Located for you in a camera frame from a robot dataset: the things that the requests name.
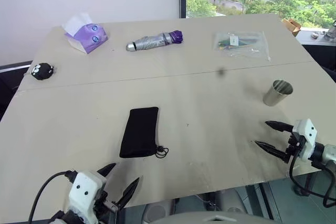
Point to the dark low furniture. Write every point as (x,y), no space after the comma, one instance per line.
(10,82)

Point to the dark rounded shape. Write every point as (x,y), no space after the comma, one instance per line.
(157,212)

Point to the stainless steel cup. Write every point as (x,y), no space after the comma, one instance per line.
(275,95)

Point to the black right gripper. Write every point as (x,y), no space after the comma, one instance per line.
(296,142)

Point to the grey kettle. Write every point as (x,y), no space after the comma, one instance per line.
(331,32)

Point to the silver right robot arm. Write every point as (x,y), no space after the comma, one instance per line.
(328,153)

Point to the dark side cabinet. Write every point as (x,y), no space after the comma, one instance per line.
(320,53)

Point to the black plush toy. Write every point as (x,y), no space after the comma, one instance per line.
(42,71)

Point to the open cardboard box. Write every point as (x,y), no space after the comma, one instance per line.
(291,26)

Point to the clear plastic zip bag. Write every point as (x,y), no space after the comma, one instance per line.
(241,48)

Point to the small round grey object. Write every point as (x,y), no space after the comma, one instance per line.
(314,35)

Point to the purple tissue box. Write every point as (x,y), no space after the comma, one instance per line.
(89,37)

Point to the silver purple folding umbrella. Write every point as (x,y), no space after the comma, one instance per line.
(152,41)

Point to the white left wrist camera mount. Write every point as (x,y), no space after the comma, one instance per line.
(84,190)

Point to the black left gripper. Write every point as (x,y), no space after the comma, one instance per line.
(103,203)

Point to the grey rounded robot torso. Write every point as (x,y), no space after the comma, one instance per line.
(215,219)

